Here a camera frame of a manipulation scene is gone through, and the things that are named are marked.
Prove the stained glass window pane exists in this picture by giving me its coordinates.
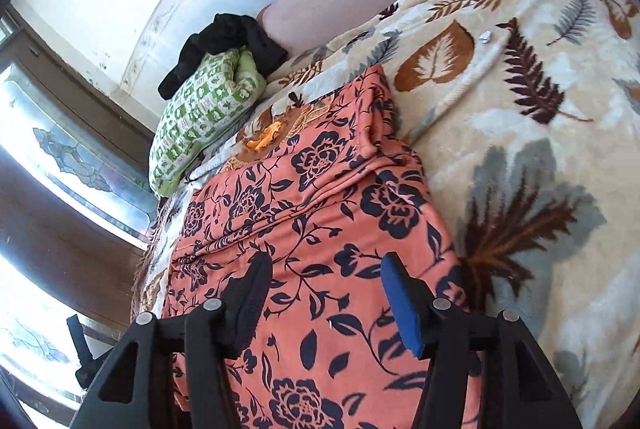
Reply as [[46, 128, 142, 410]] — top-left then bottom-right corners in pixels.
[[0, 64, 156, 235], [0, 254, 126, 405]]

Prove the leaf print blanket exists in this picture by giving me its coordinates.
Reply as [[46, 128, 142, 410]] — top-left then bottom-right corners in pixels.
[[130, 0, 640, 429]]

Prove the wooden window frame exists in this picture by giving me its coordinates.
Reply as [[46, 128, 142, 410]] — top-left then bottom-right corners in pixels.
[[0, 4, 161, 325]]

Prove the orange floral garment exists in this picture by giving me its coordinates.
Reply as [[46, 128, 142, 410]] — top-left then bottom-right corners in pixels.
[[167, 64, 483, 429]]

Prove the green patterned pillow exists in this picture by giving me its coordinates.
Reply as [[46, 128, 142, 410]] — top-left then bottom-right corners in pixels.
[[149, 49, 267, 198]]

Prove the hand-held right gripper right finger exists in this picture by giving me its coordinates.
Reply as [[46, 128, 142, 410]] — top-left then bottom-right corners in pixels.
[[380, 251, 583, 429]]

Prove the black cloth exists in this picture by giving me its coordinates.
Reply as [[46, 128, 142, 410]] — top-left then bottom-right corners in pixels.
[[158, 13, 289, 100]]

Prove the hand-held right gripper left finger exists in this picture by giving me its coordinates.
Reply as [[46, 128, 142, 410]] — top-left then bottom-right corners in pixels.
[[69, 251, 273, 429]]

